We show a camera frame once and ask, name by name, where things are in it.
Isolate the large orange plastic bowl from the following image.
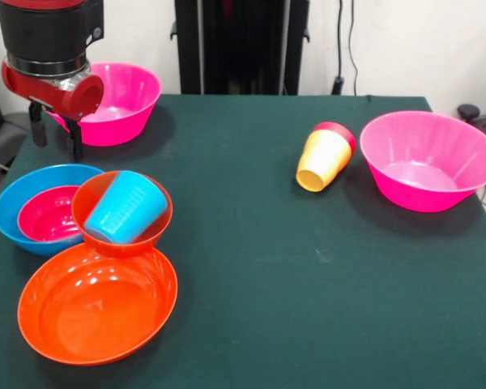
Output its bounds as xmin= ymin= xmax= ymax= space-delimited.
xmin=17 ymin=242 xmax=178 ymax=366

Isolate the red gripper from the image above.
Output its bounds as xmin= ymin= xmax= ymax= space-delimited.
xmin=1 ymin=58 xmax=105 ymax=163

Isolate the dark green tablecloth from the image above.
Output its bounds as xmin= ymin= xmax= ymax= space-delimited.
xmin=0 ymin=94 xmax=486 ymax=389

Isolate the large pink plastic bowl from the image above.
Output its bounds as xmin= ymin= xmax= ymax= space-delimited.
xmin=50 ymin=62 xmax=163 ymax=147
xmin=359 ymin=111 xmax=486 ymax=213

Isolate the blue plastic cup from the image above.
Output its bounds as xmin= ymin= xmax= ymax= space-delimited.
xmin=83 ymin=170 xmax=169 ymax=245

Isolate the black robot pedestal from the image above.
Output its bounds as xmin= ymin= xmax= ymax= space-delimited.
xmin=170 ymin=0 xmax=311 ymax=96

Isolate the red plastic cup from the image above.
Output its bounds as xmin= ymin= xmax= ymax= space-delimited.
xmin=313 ymin=121 xmax=357 ymax=156

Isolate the blue plastic bowl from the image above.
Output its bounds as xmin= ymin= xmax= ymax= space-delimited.
xmin=0 ymin=164 xmax=106 ymax=258

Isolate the yellow plastic cup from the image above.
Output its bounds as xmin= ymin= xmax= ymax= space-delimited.
xmin=295 ymin=129 xmax=353 ymax=193

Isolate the small orange plastic bowl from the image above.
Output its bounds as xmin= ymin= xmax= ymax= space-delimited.
xmin=70 ymin=170 xmax=173 ymax=259

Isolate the small red plastic bowl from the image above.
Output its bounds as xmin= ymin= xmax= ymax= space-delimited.
xmin=17 ymin=185 xmax=84 ymax=243

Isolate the black wall cable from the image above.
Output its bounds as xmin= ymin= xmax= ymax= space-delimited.
xmin=331 ymin=0 xmax=358 ymax=96

